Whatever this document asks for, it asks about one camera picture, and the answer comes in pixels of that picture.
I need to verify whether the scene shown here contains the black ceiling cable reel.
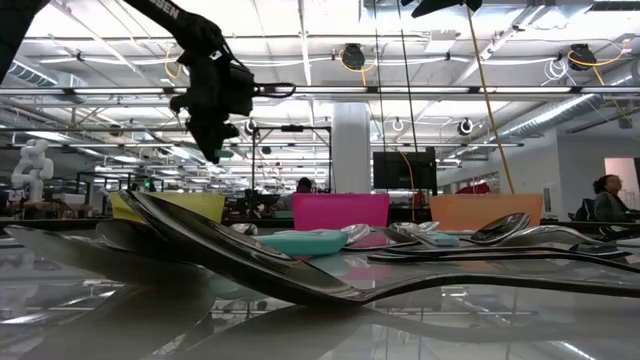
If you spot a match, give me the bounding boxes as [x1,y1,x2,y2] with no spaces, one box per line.
[567,43,597,72]
[341,43,367,72]

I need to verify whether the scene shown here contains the black metal spoon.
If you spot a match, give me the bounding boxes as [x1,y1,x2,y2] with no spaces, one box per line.
[468,211,532,247]
[597,224,640,242]
[117,188,640,309]
[367,247,640,275]

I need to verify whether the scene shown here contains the person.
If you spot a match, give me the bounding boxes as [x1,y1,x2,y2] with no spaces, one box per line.
[279,176,315,212]
[573,173,640,224]

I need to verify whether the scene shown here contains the white building column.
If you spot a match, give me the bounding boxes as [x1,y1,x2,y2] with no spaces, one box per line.
[331,102,373,195]

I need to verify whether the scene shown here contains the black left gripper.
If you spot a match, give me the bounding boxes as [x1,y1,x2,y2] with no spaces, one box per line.
[168,47,257,165]

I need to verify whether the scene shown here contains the thin black hanging cable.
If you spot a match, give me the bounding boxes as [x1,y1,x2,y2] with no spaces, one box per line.
[373,0,381,151]

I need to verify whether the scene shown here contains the yellow hanging cable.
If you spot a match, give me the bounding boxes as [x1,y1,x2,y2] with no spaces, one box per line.
[464,4,516,195]

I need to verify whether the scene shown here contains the yellow plastic bin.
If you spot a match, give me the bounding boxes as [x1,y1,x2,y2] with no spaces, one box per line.
[110,191,227,224]

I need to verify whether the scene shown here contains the white humanoid robot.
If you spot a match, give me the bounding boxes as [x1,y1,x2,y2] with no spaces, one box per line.
[10,138,55,204]

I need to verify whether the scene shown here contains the orange plastic bin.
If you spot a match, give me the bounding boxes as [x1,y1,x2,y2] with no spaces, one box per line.
[428,193,544,232]

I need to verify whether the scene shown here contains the black gantry frame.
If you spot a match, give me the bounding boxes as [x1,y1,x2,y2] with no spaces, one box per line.
[251,124,334,195]

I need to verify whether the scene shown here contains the pink plastic bin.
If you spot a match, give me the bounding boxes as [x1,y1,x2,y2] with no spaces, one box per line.
[291,192,391,232]

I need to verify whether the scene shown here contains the black monitor screen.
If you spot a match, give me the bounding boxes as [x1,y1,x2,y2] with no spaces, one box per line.
[372,147,439,196]

